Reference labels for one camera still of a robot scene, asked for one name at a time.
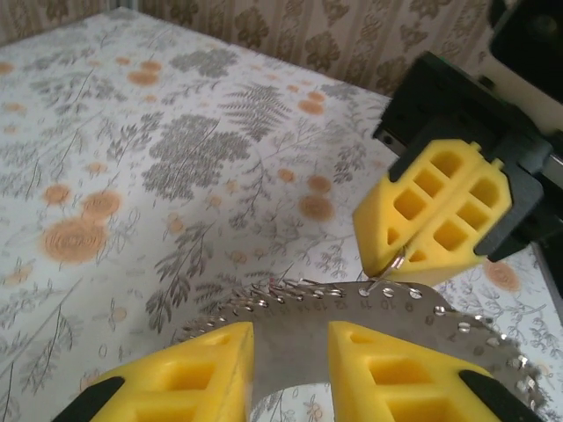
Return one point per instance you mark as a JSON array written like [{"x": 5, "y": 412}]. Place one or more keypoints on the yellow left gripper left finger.
[{"x": 184, "y": 382}]

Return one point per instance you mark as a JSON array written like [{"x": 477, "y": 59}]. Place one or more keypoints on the floral patterned table cover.
[{"x": 176, "y": 176}]

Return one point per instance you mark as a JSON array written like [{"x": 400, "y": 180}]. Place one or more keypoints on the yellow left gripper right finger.
[{"x": 396, "y": 387}]

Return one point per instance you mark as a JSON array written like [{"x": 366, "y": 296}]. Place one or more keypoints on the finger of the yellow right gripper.
[
  {"x": 506, "y": 206},
  {"x": 378, "y": 206}
]

